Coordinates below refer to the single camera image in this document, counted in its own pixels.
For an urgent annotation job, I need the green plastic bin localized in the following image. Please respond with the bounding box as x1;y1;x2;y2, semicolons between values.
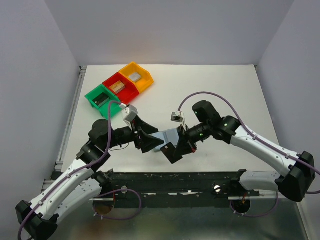
85;84;122;119

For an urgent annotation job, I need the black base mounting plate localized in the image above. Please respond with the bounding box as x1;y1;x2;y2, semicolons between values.
101;170;260;210

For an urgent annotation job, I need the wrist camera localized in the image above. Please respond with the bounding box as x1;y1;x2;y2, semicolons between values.
170;110;187;131
119;103;138;129

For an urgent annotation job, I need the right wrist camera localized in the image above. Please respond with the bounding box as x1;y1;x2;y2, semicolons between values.
170;110;187;131

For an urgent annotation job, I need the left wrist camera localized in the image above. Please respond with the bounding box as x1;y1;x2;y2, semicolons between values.
119;103;138;129

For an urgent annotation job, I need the red plastic bin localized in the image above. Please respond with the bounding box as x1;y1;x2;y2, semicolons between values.
102;72;140;104

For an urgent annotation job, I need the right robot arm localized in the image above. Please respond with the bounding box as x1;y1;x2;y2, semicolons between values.
160;100;316;202

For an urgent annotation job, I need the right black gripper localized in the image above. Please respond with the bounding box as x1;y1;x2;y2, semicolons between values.
173;121;211;158

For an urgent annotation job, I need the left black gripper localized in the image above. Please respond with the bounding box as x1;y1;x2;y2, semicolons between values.
104;115;165;153

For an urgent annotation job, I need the aluminium rail frame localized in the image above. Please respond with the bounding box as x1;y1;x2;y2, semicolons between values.
38;65;306;202

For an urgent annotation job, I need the dark credit card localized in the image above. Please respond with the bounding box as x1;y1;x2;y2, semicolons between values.
160;142;183;164

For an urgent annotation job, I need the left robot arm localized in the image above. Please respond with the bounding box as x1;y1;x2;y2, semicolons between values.
15;116;164;240

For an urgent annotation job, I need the yellow plastic bin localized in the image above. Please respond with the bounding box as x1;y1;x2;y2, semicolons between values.
119;62;154;93

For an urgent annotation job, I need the green card holder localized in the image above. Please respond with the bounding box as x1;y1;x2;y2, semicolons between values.
151;128;179;153

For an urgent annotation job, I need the metal block in red bin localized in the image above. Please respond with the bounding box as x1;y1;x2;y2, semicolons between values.
109;80;126;94

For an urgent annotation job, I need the metal block in yellow bin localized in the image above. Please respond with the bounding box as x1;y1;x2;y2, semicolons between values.
128;72;142;83

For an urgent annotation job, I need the metal block in green bin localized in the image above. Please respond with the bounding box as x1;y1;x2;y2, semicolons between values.
92;92;110;108

